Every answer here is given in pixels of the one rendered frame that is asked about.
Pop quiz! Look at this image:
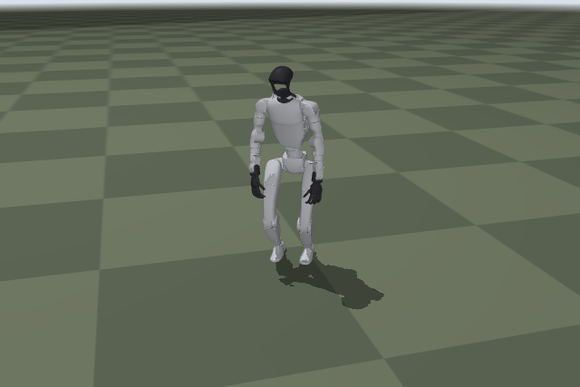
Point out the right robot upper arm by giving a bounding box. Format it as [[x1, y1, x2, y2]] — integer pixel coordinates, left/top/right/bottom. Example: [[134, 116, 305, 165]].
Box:
[[253, 98, 270, 142]]

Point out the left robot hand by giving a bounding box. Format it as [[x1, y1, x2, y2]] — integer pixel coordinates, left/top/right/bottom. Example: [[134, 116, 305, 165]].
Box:
[[304, 171, 323, 205]]

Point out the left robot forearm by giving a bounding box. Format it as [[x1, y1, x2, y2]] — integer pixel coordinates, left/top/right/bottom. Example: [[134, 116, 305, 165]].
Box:
[[313, 137, 325, 180]]

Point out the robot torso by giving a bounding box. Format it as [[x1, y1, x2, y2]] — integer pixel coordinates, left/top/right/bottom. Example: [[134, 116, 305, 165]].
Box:
[[266, 94, 310, 174]]

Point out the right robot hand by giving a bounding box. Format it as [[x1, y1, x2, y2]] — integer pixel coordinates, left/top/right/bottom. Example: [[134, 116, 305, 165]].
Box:
[[250, 164, 265, 198]]

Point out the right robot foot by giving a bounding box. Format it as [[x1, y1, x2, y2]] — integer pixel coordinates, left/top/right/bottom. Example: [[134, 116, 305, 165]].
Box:
[[270, 241, 286, 262]]

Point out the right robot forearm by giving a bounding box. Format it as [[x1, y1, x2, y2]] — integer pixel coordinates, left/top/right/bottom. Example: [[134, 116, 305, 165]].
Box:
[[249, 131, 262, 173]]

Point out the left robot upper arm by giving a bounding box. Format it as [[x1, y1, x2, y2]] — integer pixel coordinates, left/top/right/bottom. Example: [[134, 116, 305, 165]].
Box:
[[300, 100, 324, 148]]

